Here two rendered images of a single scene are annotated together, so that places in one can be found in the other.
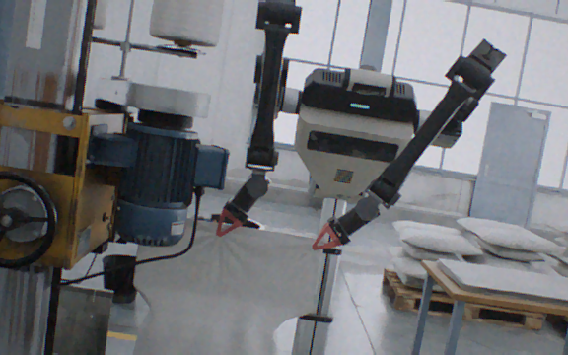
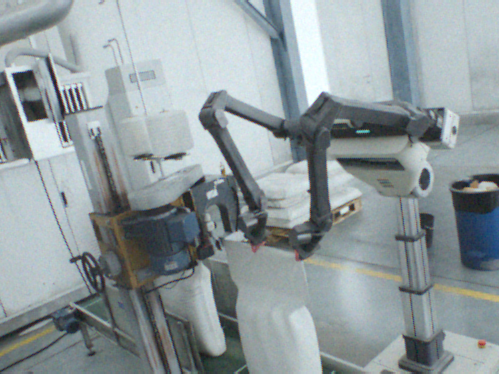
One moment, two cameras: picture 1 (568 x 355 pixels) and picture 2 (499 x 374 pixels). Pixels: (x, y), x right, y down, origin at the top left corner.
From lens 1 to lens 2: 1.56 m
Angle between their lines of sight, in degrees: 51
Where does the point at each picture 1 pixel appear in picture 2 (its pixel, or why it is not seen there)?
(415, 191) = not seen: outside the picture
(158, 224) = (157, 265)
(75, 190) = (121, 253)
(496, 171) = not seen: outside the picture
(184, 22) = (155, 147)
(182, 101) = (139, 203)
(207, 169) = (174, 232)
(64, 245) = (128, 278)
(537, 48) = not seen: outside the picture
